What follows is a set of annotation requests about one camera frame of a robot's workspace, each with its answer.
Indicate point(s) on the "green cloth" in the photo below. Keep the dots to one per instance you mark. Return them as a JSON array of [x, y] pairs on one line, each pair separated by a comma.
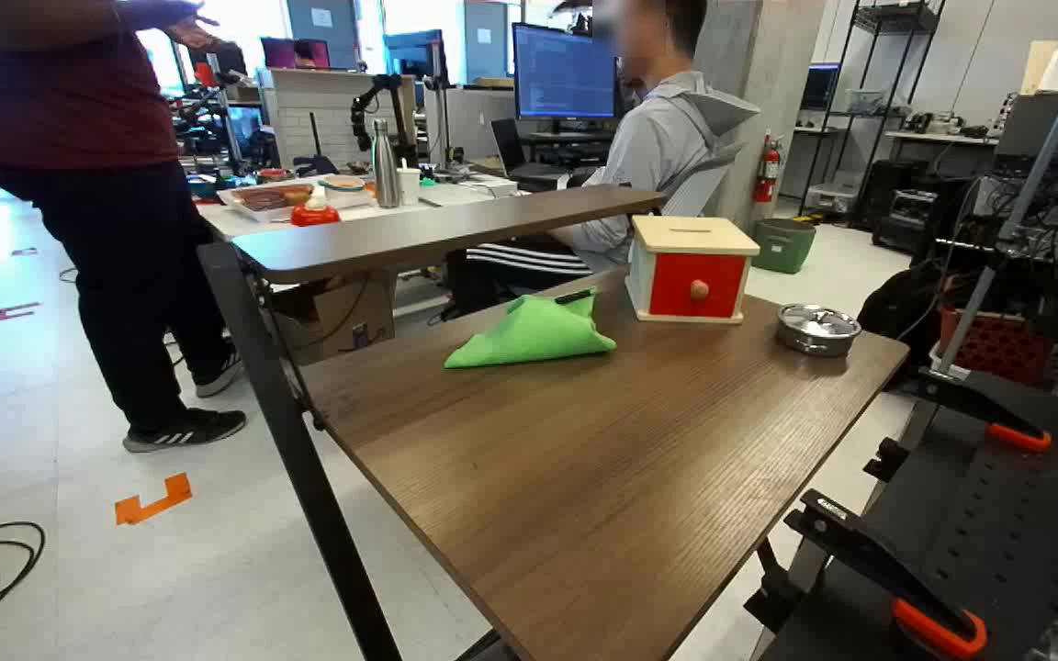
[[530, 340]]

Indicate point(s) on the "dark desk with black leg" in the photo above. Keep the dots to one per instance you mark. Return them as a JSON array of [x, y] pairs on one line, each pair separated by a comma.
[[431, 231]]

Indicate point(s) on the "wooden box with red drawer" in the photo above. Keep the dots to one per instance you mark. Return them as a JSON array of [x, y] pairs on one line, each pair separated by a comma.
[[694, 289]]

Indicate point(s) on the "black laptop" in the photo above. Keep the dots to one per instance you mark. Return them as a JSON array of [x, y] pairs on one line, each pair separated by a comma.
[[524, 154]]

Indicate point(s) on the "white cup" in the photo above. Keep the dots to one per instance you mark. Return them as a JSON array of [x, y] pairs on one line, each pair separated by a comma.
[[407, 183]]

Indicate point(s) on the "cardboard box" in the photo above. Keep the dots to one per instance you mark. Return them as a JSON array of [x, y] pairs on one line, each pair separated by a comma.
[[334, 317]]

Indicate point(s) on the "metal water bottle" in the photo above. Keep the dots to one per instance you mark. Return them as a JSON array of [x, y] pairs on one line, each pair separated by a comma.
[[382, 171]]

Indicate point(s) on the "seated person in grey hoodie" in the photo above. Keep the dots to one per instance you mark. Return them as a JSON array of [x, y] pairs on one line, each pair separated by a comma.
[[666, 142]]

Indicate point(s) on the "small orange object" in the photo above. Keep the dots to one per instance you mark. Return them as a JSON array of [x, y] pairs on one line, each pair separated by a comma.
[[314, 213]]

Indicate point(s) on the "computer monitor with blue screen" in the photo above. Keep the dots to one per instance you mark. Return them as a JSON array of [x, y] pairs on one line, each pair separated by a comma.
[[566, 76]]

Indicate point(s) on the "green plastic bin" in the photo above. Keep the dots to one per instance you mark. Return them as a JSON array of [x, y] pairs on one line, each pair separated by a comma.
[[782, 244]]

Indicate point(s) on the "red fire extinguisher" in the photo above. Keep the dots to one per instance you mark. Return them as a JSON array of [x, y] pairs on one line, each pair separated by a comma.
[[769, 175]]

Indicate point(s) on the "round metal tin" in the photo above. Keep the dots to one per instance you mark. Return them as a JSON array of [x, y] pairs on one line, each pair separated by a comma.
[[818, 326]]

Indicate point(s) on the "brown shallow bowl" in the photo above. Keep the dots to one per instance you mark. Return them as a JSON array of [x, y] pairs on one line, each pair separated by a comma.
[[271, 197]]

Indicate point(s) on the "small dark monitor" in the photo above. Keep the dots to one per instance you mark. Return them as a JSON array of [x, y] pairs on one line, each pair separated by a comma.
[[411, 56]]

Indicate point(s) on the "monitor with pink screen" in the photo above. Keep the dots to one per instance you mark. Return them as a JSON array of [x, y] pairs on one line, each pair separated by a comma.
[[295, 52]]

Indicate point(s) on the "black backpack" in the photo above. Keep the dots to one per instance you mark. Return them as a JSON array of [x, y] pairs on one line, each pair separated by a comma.
[[907, 312]]

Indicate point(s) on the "red plastic crate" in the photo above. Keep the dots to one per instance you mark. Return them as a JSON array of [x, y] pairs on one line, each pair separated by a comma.
[[999, 347]]

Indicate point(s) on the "standing person in maroon shirt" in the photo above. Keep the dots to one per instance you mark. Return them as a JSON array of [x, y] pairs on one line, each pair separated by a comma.
[[88, 122]]

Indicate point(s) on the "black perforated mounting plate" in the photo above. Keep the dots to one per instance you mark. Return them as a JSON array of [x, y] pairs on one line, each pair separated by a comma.
[[993, 526]]

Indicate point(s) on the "aluminium pole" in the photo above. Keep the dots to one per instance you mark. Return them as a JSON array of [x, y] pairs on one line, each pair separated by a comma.
[[1029, 171]]

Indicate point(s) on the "orange floor bracket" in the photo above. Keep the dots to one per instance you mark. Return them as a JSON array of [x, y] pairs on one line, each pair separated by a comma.
[[151, 499]]

